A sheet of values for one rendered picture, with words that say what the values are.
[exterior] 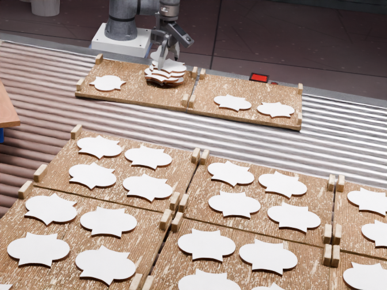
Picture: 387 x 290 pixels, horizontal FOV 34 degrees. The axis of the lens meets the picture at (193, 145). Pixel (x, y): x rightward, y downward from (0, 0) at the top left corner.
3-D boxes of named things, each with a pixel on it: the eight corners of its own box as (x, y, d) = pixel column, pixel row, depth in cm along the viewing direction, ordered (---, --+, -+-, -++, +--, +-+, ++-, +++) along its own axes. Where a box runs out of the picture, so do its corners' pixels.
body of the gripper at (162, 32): (159, 39, 249) (162, 9, 243) (178, 44, 246) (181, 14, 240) (149, 44, 243) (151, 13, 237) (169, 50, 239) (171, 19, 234)
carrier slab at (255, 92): (200, 76, 260) (201, 72, 259) (301, 91, 256) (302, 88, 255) (186, 113, 229) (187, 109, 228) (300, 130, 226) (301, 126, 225)
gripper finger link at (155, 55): (148, 67, 244) (156, 45, 244) (161, 71, 242) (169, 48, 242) (144, 65, 241) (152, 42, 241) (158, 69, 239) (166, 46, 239)
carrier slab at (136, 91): (99, 61, 263) (99, 57, 262) (197, 75, 260) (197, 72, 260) (74, 95, 232) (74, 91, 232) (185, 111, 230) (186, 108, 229)
